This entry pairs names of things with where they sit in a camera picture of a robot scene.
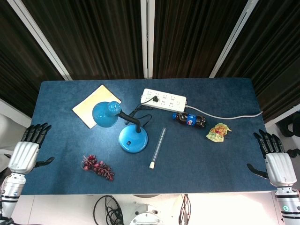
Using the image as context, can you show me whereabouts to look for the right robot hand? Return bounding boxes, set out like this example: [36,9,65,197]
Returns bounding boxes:
[247,129,298,188]

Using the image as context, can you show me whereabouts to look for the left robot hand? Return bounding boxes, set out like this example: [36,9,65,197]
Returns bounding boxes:
[7,122,55,174]

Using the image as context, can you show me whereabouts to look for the blue desk lamp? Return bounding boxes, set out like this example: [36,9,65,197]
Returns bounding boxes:
[92,101,149,154]

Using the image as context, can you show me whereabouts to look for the white robot torso base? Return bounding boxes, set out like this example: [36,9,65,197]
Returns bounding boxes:
[121,194,183,225]

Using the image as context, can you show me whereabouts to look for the yellow snack packet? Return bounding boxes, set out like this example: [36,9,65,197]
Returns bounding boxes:
[206,122,232,143]

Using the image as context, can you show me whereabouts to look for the red plastic grape bunch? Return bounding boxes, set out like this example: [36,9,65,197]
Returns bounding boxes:
[81,154,115,181]

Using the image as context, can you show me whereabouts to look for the yellow notepad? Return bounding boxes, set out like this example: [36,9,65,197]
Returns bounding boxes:
[72,84,122,129]

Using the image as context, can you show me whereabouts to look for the pepsi cola bottle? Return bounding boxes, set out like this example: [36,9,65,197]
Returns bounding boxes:
[172,112,207,128]

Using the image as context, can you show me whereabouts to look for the clear glass test tube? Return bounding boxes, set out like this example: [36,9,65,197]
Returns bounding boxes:
[149,127,167,169]

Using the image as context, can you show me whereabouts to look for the blue table mat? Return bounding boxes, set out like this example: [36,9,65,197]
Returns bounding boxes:
[20,78,275,195]

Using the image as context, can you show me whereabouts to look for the white power strip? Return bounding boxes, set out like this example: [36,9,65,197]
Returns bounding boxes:
[140,88,188,112]

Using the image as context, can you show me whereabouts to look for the white power strip cable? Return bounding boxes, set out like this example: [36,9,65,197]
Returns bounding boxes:
[186,105,264,119]

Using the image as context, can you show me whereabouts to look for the red and white wires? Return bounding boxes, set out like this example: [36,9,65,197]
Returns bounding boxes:
[179,194,192,225]

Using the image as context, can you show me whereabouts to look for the black cable bundle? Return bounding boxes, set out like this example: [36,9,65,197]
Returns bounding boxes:
[93,195,124,225]

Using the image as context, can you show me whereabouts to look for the white frame post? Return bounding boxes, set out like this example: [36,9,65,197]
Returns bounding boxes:
[140,0,156,79]
[209,0,260,78]
[6,0,73,81]

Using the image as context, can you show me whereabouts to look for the black power cord with plug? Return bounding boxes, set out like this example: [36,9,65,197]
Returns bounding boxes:
[127,96,159,128]

